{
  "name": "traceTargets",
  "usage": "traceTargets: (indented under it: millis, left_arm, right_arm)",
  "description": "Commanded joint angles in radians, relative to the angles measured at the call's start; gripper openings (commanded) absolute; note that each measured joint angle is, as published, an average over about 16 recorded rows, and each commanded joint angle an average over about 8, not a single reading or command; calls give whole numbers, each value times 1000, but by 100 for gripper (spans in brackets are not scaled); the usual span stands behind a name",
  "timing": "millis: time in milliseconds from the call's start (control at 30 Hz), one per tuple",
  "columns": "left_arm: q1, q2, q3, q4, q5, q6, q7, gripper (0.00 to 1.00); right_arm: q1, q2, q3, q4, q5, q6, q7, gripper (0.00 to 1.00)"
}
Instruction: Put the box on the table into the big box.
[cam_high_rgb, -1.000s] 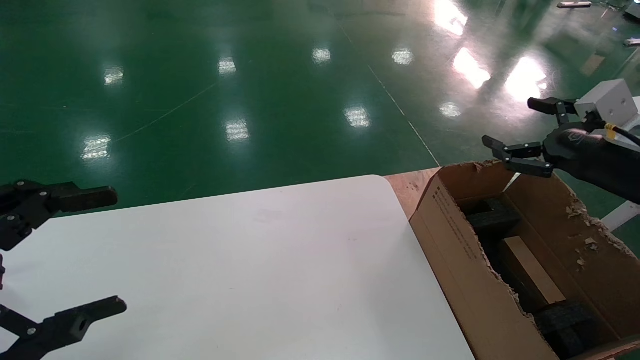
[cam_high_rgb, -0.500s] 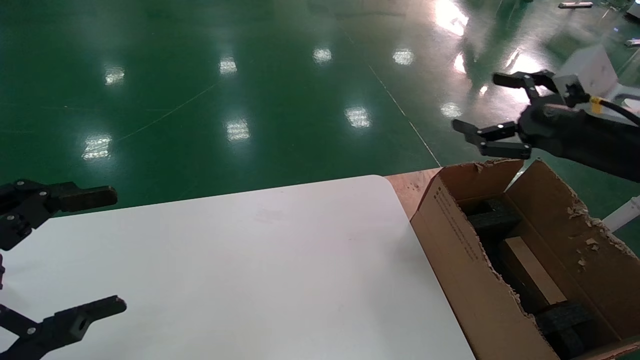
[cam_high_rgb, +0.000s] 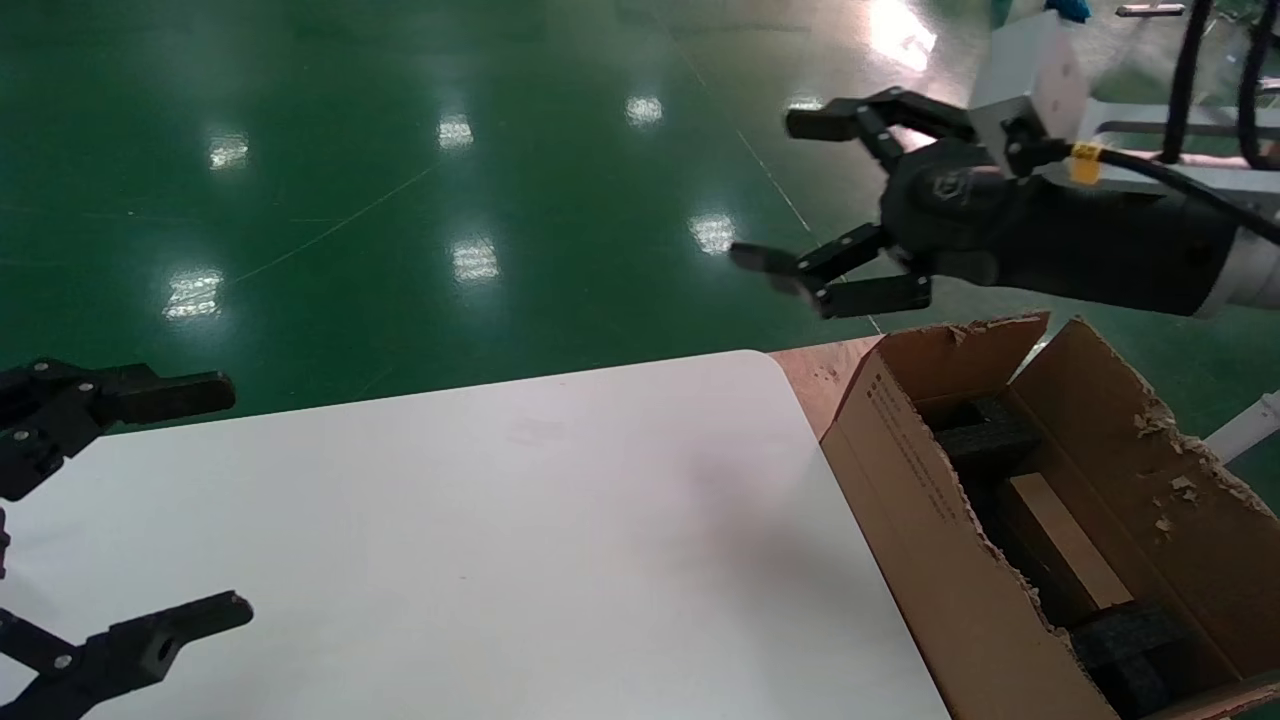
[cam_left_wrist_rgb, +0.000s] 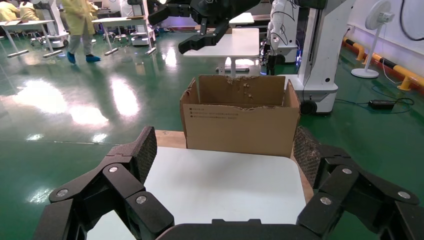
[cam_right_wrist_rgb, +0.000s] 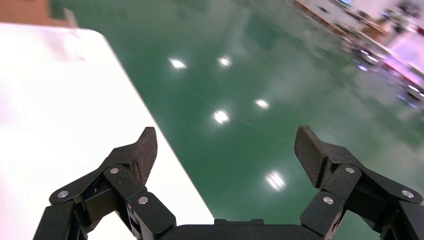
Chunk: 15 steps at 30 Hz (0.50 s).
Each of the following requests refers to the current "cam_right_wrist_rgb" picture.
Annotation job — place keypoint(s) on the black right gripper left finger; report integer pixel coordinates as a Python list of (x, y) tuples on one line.
[(132, 175)]

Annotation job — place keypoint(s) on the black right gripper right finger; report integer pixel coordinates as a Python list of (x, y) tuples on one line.
[(348, 185)]

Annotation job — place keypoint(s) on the brown wooden table board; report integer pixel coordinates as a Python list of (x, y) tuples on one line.
[(23, 11)]

